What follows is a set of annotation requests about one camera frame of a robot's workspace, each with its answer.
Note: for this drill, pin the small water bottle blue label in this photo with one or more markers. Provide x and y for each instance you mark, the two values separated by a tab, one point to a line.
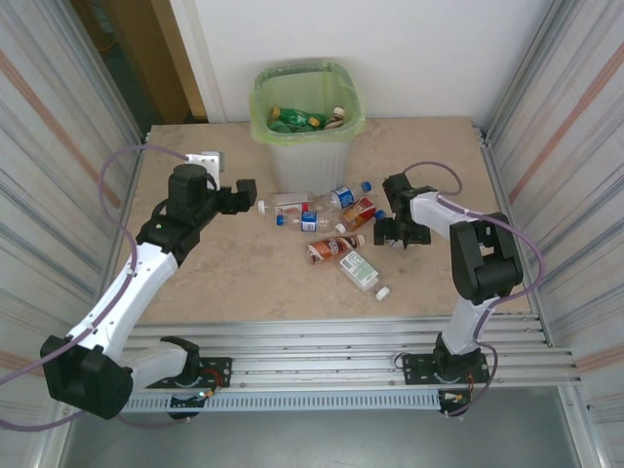
380	214

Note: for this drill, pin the orange red label bottle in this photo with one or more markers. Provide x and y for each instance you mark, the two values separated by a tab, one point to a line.
360	213

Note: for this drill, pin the green white label bottle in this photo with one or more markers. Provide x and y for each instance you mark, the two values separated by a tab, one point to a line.
361	273

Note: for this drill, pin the clear bottle red label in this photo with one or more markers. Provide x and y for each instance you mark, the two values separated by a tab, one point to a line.
292	201

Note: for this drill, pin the brown label bottle white cap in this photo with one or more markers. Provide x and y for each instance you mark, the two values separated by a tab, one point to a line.
334	248
337	118

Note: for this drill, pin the green plastic bottle yellow cap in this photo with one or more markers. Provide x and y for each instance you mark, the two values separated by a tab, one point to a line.
290	117
312	122
280	128

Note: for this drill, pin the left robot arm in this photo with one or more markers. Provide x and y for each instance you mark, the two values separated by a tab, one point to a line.
122	297

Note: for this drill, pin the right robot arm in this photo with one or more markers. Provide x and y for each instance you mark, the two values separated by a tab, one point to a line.
468	326

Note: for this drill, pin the translucent grey waste bin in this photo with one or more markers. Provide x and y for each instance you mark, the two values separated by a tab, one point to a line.
312	166

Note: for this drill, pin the green plastic bin liner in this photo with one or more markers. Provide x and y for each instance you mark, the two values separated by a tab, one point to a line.
356	97

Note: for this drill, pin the yellow power connector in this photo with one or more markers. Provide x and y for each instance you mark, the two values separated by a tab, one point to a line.
207	394
456	397

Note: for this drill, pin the ribbed metal side panel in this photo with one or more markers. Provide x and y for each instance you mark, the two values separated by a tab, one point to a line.
49	122
575	122

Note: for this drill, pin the aluminium rail base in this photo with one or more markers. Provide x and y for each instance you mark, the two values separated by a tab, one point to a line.
312	341

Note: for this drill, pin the wooden door frame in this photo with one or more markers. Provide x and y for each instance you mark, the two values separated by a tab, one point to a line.
170	63

